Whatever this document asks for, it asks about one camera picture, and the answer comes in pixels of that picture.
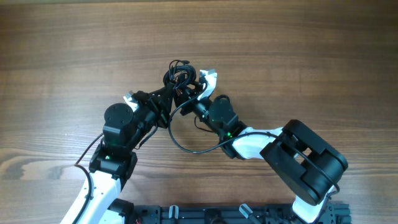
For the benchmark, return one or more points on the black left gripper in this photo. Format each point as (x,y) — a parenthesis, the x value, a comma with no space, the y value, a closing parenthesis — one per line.
(152,106)

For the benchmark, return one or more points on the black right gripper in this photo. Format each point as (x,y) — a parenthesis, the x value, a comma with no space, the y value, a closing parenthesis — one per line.
(188,102)

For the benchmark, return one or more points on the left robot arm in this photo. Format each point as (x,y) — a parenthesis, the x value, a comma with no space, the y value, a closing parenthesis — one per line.
(111,166)

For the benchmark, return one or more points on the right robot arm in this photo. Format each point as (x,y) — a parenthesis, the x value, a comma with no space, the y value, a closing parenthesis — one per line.
(308,165)

